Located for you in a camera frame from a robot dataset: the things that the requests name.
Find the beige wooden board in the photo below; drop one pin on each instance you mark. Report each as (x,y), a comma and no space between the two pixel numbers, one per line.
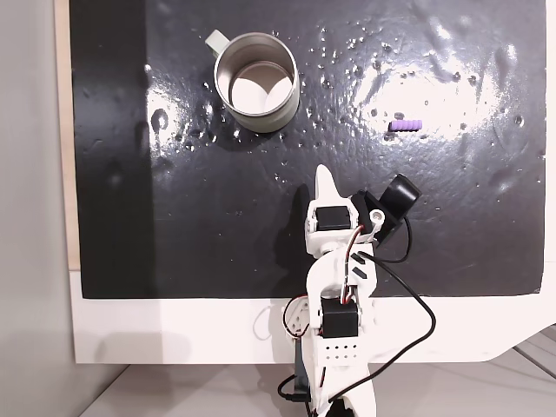
(63,130)

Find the black rubber mat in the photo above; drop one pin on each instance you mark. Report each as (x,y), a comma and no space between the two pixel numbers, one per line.
(208,208)

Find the purple ribbed pen grip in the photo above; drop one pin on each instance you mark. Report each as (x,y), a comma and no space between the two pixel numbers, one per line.
(405,125)

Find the grey base clamp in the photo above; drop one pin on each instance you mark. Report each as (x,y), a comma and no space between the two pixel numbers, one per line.
(300,360)

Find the black oval camera box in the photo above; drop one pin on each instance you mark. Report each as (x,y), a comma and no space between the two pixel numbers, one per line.
(397,195)

